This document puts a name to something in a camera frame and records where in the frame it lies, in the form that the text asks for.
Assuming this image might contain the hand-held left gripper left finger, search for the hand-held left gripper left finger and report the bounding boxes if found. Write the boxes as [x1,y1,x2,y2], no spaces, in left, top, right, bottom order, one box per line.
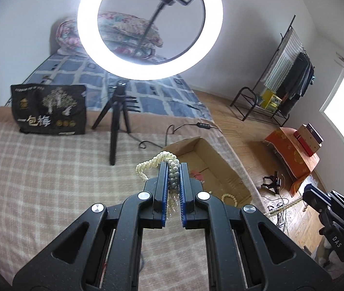
[13,162,170,291]

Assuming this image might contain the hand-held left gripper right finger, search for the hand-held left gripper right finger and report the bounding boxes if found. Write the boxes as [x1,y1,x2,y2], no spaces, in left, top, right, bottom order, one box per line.
[180,162,333,291]

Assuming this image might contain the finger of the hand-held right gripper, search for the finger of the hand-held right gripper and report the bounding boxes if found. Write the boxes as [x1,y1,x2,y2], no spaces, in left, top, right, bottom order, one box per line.
[303,184,333,219]

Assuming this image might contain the thin long pearl necklace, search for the thin long pearl necklace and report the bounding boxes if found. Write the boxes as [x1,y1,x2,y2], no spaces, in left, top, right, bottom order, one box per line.
[268,195,309,217]

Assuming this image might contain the thick white bead necklace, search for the thick white bead necklace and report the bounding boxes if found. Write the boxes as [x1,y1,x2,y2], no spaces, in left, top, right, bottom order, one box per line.
[136,151,181,219]

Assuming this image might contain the brown cardboard box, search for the brown cardboard box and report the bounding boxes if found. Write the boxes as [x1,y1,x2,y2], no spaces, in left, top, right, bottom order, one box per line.
[160,137,253,208]

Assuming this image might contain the pale yellow bead bracelet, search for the pale yellow bead bracelet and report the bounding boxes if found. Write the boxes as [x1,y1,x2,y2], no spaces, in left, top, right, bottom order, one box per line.
[221,192,238,208]

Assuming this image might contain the small black floor tripod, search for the small black floor tripod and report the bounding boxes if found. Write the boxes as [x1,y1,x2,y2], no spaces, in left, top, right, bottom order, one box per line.
[261,171,282,194]

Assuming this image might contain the orange cloth covered table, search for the orange cloth covered table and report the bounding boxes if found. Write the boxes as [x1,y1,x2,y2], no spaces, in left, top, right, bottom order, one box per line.
[263,127,320,196]

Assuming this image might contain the dark patterned box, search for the dark patterned box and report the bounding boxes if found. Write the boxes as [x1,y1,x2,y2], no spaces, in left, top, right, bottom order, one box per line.
[307,123,324,144]

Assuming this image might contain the black tripod stand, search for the black tripod stand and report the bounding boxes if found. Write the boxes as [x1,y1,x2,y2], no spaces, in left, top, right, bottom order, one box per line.
[91,80,138,166]

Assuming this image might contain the blue patterned bedsheet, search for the blue patterned bedsheet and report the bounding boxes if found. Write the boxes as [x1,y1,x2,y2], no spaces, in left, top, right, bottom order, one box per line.
[8,51,212,120]

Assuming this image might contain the yellow box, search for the yellow box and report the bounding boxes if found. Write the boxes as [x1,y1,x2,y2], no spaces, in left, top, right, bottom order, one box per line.
[258,88,282,111]

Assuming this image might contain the black clothes rack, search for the black clothes rack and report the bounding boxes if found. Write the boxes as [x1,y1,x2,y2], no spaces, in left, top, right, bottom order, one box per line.
[230,15,316,128]

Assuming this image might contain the dark hanging clothes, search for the dark hanging clothes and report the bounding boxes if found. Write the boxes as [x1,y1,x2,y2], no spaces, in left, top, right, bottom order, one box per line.
[277,51,316,104]

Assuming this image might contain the striped hanging cloth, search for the striped hanging cloth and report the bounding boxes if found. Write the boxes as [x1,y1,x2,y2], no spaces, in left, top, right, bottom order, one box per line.
[263,29,303,90]

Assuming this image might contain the black printed bag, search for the black printed bag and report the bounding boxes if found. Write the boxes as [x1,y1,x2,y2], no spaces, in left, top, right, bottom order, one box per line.
[11,83,88,135]

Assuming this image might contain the floral pillow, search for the floral pillow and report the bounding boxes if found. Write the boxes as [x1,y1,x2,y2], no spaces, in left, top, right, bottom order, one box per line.
[98,11,163,48]

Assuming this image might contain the folded floral quilt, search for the folded floral quilt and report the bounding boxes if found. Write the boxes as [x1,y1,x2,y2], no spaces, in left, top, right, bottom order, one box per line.
[56,20,160,63]

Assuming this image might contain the tangled floor cables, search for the tangled floor cables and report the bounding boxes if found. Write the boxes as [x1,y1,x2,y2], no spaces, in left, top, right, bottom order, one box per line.
[261,194,294,234]

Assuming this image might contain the black cable with switch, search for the black cable with switch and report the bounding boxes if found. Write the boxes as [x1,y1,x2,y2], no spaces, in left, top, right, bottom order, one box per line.
[139,122,222,149]

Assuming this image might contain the white ring light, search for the white ring light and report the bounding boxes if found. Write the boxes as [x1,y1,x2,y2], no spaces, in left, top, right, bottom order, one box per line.
[77,0,223,81]

